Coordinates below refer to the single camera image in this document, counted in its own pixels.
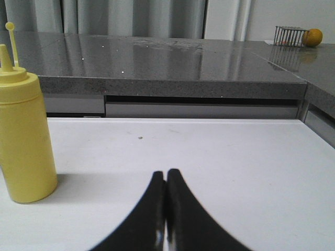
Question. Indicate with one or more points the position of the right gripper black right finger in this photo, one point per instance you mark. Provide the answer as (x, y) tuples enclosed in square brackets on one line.
[(189, 226)]

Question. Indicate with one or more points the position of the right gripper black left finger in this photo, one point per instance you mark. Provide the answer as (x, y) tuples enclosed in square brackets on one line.
[(143, 228)]

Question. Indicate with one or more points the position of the yellow squeeze bottle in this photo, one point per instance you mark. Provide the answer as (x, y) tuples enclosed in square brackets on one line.
[(27, 160)]

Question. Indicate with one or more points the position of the grey cabinet drawer front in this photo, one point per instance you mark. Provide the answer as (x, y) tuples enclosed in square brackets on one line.
[(198, 111)]

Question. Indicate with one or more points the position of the grey stone counter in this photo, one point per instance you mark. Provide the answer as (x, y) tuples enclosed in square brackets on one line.
[(98, 66)]

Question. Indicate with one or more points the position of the grey curtain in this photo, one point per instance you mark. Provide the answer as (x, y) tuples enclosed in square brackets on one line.
[(161, 19)]

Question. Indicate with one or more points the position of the orange fruit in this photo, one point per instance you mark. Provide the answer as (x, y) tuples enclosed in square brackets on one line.
[(312, 38)]

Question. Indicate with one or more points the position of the metal wire rack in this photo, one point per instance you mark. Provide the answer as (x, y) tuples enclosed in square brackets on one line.
[(289, 36)]

